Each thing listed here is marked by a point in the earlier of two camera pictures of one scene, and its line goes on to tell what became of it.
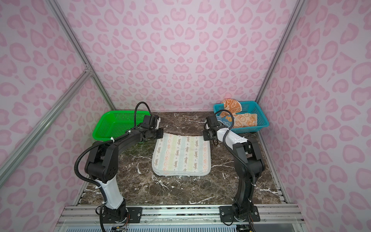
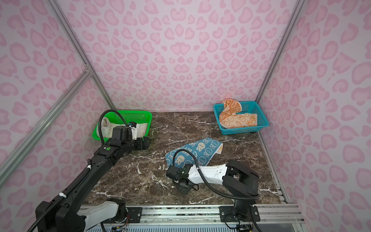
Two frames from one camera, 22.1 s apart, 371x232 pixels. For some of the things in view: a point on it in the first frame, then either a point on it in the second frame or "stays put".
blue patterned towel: (226, 120) -> (205, 150)
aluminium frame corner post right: (300, 7) stays put
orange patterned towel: (240, 120) stays put
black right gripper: (206, 137) -> (183, 192)
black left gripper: (161, 132) -> (146, 143)
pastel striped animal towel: (181, 155) -> (107, 128)
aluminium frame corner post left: (88, 67) stays put
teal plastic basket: (248, 107) stays put
